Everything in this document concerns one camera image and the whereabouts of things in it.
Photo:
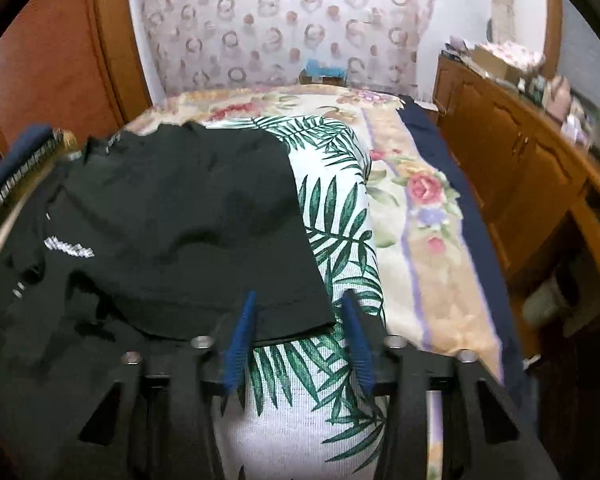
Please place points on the pink vase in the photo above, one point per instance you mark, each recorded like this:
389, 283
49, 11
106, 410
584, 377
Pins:
560, 100

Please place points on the navy folded cloth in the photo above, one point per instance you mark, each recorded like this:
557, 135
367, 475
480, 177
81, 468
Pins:
20, 150

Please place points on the palm leaf print pillow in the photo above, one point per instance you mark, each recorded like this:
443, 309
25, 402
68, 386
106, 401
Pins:
330, 220

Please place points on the curved wooden window frame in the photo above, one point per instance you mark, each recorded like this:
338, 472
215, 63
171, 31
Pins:
554, 15

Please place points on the small brown box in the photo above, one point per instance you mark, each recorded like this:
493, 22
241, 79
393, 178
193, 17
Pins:
310, 80

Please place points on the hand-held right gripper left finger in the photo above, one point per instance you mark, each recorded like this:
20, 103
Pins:
240, 345

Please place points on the white bundle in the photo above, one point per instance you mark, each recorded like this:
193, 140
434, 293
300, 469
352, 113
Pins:
545, 300

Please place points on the wooden louvred wardrobe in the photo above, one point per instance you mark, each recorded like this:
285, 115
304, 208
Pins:
55, 60

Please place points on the wooden sideboard cabinet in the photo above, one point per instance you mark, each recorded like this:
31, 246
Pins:
505, 125

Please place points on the floral blanket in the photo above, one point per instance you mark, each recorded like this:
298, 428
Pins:
415, 220

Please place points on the grey window blind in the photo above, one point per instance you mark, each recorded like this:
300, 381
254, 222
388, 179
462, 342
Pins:
590, 60

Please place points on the black shirt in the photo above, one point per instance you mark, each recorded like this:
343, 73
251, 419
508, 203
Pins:
180, 220

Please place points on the grey striped woven cloth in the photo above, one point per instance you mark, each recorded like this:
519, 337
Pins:
25, 170

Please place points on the navy bed sheet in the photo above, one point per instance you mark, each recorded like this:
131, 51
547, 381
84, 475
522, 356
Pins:
422, 120

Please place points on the red and white floral cloth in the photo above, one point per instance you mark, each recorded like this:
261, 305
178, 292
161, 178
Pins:
510, 52

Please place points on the blue plastic packet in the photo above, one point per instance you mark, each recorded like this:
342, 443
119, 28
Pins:
322, 66

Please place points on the cardboard box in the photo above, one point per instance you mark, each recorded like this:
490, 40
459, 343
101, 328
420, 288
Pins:
495, 65

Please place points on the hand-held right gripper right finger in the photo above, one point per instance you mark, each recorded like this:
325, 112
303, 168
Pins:
357, 345

